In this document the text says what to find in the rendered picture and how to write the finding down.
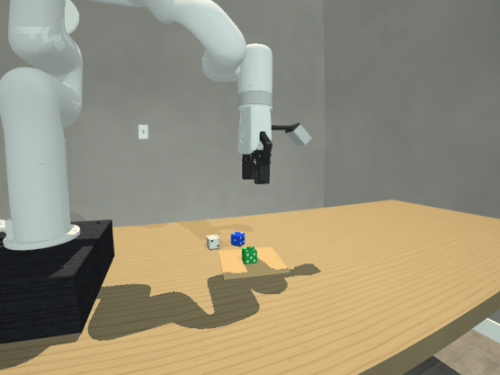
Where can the white die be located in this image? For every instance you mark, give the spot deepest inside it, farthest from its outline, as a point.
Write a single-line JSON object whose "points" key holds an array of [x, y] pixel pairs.
{"points": [[213, 241]]}

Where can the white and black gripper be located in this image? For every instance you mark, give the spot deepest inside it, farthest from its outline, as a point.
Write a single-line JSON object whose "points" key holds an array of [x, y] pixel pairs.
{"points": [[255, 124]]}

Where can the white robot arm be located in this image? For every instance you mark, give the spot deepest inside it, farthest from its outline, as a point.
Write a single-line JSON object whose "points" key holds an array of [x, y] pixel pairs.
{"points": [[32, 102]]}

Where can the light orange flat mat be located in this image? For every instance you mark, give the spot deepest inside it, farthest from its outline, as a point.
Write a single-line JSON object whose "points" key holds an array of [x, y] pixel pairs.
{"points": [[268, 262]]}

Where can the green die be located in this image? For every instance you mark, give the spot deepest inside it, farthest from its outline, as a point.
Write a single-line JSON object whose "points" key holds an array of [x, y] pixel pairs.
{"points": [[249, 255]]}

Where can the blue die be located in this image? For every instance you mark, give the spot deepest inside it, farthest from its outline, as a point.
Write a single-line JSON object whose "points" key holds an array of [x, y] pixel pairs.
{"points": [[237, 238]]}

